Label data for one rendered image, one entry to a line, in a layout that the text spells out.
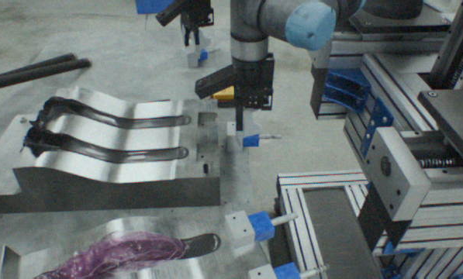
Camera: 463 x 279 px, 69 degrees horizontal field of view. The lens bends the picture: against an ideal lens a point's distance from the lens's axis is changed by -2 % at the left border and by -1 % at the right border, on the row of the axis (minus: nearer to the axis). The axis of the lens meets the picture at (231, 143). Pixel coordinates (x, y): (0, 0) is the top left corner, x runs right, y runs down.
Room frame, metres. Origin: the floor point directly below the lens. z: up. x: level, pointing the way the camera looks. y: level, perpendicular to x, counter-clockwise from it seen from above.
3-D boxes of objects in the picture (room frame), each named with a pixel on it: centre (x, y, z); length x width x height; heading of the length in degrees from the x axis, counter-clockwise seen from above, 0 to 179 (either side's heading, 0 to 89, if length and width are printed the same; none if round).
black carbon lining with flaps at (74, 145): (0.55, 0.26, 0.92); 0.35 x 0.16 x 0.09; 93
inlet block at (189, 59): (1.06, 0.10, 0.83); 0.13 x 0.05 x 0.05; 121
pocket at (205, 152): (0.51, 0.05, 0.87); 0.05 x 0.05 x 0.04; 3
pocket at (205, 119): (0.62, 0.05, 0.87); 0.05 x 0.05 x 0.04; 3
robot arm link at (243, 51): (0.63, -0.03, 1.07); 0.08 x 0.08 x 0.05
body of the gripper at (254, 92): (0.63, -0.04, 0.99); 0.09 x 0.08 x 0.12; 90
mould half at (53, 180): (0.56, 0.28, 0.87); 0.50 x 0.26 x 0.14; 93
